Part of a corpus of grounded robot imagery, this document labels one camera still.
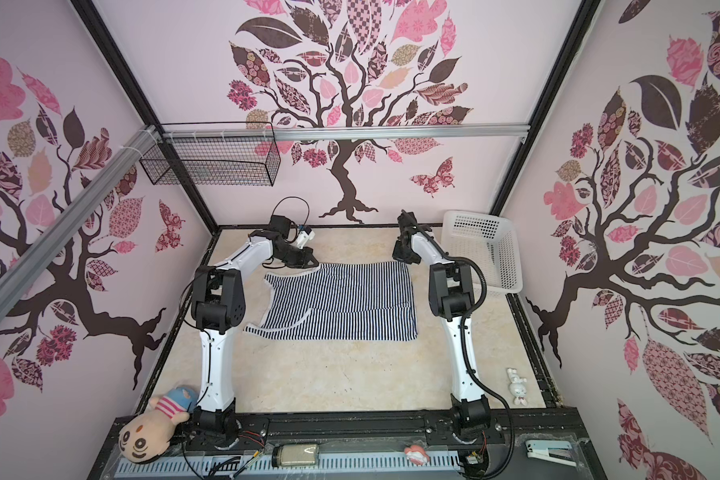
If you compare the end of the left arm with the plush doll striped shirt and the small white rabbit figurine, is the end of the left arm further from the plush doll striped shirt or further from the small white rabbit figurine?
the small white rabbit figurine

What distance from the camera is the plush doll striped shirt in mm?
666

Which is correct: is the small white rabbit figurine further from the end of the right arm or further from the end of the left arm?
the end of the left arm

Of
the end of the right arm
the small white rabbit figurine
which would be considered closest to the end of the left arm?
the end of the right arm

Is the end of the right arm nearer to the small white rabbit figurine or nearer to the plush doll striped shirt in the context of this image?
the small white rabbit figurine

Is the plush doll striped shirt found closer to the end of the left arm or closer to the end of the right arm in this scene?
the end of the left arm

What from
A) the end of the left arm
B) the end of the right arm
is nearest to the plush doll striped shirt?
the end of the left arm

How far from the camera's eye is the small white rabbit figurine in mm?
790

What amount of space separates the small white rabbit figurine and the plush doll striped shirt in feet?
2.64
